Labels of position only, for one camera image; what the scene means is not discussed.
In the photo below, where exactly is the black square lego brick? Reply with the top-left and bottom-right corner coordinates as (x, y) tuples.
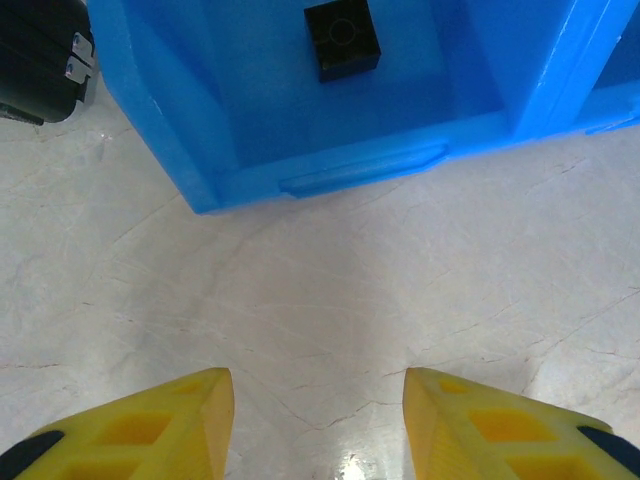
(302, 0), (383, 85)

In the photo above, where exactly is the blue plastic bin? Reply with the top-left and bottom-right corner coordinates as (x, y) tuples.
(583, 0), (640, 137)
(85, 0), (632, 217)

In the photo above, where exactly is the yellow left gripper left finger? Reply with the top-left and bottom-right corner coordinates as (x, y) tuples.
(0, 367), (236, 480)

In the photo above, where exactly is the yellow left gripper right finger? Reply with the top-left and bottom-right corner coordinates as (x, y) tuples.
(401, 366), (640, 480)

